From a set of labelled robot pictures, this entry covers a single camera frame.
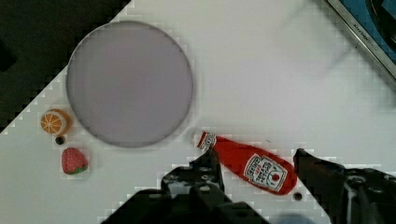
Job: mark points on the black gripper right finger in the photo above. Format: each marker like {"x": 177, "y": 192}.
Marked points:
{"x": 348, "y": 195}

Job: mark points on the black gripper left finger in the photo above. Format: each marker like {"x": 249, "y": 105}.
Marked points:
{"x": 205, "y": 170}

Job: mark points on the red ketchup bottle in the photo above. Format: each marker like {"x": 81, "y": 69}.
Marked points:
{"x": 257, "y": 166}

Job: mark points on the grey round plate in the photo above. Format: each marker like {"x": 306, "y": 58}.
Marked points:
{"x": 129, "y": 84}

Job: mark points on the pink strawberry toy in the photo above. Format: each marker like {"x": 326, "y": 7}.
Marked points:
{"x": 73, "y": 161}

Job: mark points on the orange slice toy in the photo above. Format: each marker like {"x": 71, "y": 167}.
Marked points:
{"x": 55, "y": 122}

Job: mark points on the black toaster oven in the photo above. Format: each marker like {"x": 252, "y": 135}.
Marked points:
{"x": 373, "y": 24}

